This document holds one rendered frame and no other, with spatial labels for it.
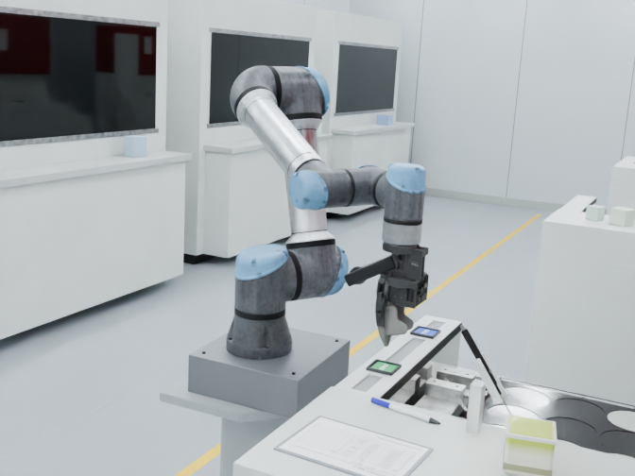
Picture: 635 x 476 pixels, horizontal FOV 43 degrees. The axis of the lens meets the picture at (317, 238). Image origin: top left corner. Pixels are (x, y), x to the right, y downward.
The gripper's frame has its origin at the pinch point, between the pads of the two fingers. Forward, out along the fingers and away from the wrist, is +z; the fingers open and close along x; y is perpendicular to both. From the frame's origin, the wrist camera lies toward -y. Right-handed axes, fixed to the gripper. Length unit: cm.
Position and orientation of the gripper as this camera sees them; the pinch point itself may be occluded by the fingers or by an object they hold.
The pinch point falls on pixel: (383, 338)
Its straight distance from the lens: 165.4
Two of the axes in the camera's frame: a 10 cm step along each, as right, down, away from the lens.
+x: 4.4, -1.7, 8.8
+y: 9.0, 1.4, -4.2
